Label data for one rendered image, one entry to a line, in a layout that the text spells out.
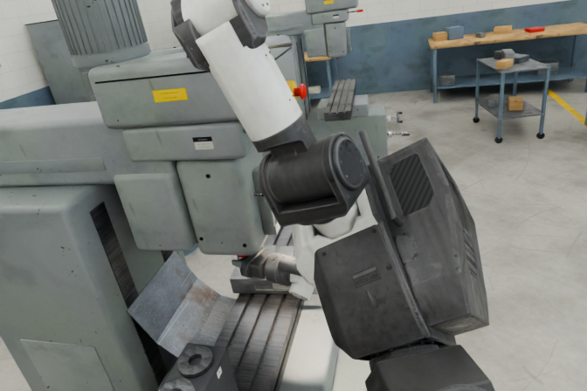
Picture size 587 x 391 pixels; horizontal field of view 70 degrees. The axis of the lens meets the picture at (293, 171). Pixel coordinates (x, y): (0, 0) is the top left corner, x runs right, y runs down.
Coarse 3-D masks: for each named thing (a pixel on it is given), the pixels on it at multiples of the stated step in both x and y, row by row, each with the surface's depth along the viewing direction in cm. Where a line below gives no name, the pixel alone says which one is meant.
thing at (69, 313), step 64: (0, 192) 126; (64, 192) 119; (0, 256) 124; (64, 256) 117; (128, 256) 135; (0, 320) 139; (64, 320) 131; (128, 320) 134; (64, 384) 146; (128, 384) 138
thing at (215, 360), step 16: (192, 352) 108; (208, 352) 107; (224, 352) 108; (176, 368) 105; (192, 368) 103; (208, 368) 104; (224, 368) 108; (176, 384) 100; (192, 384) 99; (208, 384) 100; (224, 384) 108
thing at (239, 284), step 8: (232, 272) 158; (232, 280) 154; (240, 280) 154; (248, 280) 153; (256, 280) 152; (264, 280) 152; (232, 288) 156; (240, 288) 155; (248, 288) 155; (256, 288) 155; (264, 288) 154; (272, 288) 153; (280, 288) 152; (288, 288) 152
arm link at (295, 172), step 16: (288, 128) 60; (304, 128) 62; (256, 144) 62; (272, 144) 61; (288, 144) 63; (304, 144) 62; (320, 144) 61; (272, 160) 67; (288, 160) 64; (304, 160) 62; (320, 160) 60; (272, 176) 65; (288, 176) 63; (304, 176) 62; (320, 176) 60; (272, 192) 66; (288, 192) 64; (304, 192) 63; (320, 192) 62
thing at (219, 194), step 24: (192, 168) 110; (216, 168) 109; (240, 168) 109; (192, 192) 114; (216, 192) 112; (240, 192) 111; (192, 216) 118; (216, 216) 115; (240, 216) 114; (216, 240) 119; (240, 240) 117
